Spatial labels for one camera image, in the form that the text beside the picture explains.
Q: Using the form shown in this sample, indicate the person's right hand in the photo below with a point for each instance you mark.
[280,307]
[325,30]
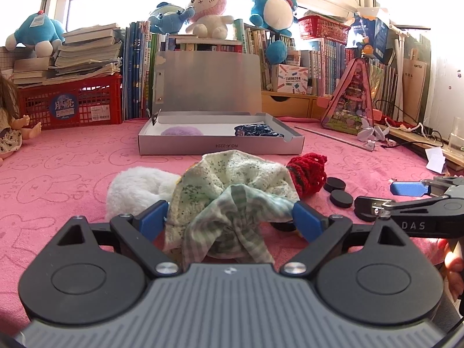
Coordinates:
[455,272]

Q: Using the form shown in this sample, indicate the blue mouse plush toy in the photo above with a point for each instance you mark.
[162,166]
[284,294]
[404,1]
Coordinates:
[273,9]

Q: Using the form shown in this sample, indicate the thin metal rod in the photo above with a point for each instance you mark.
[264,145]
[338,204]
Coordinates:
[333,137]

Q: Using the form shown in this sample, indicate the white plastic pipe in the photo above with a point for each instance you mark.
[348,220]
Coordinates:
[400,65]

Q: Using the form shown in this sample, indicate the red plastic basket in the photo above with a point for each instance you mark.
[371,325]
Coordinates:
[324,29]

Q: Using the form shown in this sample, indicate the grey cardboard box with lid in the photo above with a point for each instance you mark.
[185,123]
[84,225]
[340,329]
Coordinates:
[206,79]

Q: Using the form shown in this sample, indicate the blue and white plush toy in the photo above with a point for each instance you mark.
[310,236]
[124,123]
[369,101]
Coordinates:
[36,31]

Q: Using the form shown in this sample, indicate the white fluffy plush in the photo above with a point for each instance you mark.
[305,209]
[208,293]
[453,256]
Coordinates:
[137,188]

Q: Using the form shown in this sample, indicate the stack of worn books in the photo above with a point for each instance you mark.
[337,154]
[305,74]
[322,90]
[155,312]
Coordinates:
[87,50]

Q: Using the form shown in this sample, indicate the white colourful printed box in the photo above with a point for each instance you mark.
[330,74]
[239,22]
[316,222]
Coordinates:
[293,78]

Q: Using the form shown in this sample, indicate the dark blue patterned pouch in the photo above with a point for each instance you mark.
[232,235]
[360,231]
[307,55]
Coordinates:
[258,130]

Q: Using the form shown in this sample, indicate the pink bunny-print blanket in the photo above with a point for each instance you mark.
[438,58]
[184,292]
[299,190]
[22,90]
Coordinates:
[65,174]

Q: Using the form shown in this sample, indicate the pink triangular toy case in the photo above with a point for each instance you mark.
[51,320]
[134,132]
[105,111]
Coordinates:
[348,105]

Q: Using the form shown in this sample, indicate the black round disc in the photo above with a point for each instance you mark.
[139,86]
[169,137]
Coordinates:
[341,198]
[335,184]

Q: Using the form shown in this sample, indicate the blue carton box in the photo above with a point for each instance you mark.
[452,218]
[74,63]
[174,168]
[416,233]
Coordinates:
[369,32]

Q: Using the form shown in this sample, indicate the row of thin blue books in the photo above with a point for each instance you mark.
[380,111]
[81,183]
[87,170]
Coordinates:
[136,72]

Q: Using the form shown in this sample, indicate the floral and checked cloth bundle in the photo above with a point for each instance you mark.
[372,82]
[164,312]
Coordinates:
[232,177]

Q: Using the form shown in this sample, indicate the doll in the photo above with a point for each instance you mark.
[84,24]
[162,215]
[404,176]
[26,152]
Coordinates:
[9,130]

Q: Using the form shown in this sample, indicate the brown cardboard board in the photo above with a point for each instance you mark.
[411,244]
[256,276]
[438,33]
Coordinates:
[415,87]

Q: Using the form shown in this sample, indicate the red plastic crate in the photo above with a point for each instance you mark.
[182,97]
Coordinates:
[69,107]

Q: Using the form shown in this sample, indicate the white paper note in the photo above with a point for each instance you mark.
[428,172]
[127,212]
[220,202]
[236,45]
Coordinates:
[437,160]

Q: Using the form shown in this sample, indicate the blue elephant plush toy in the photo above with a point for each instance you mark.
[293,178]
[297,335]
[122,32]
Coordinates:
[170,18]

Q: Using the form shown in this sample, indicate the red crocheted pouch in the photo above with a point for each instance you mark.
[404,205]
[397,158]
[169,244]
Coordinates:
[308,170]

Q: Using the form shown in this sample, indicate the clear glass cup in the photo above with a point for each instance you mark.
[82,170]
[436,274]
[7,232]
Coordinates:
[456,137]

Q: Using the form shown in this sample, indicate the wooden drawer organizer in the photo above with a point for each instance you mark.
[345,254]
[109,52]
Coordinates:
[286,103]

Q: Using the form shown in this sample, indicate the row of upright books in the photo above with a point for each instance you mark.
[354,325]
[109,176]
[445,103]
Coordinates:
[326,69]

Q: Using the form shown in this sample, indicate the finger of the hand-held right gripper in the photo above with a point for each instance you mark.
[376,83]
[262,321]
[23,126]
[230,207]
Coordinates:
[368,208]
[408,188]

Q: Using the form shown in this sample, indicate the pink and white bunny plush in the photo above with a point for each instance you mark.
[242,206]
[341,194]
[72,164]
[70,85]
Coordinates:
[208,7]

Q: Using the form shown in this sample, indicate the white paper origami rabbits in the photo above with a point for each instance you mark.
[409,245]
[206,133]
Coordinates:
[371,134]

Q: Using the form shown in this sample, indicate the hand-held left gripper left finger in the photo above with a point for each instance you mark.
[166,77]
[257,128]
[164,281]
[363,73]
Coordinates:
[154,218]

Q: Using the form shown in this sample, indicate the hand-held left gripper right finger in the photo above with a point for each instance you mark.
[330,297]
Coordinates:
[307,219]

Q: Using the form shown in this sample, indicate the purple fluffy pad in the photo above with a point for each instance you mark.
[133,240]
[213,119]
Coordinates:
[181,131]

